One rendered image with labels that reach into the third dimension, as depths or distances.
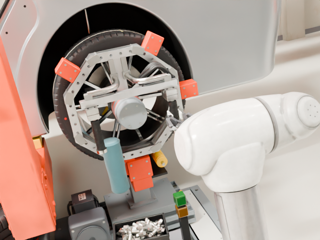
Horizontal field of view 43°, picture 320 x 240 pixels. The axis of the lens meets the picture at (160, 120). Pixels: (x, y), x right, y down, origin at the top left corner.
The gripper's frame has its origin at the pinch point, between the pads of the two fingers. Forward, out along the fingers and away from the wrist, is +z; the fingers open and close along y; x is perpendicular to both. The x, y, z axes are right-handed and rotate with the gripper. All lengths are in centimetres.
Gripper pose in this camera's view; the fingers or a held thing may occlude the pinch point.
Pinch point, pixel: (175, 115)
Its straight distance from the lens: 175.9
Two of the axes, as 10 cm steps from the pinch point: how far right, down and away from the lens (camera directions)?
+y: 9.5, -2.5, 1.9
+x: -1.6, -9.2, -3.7
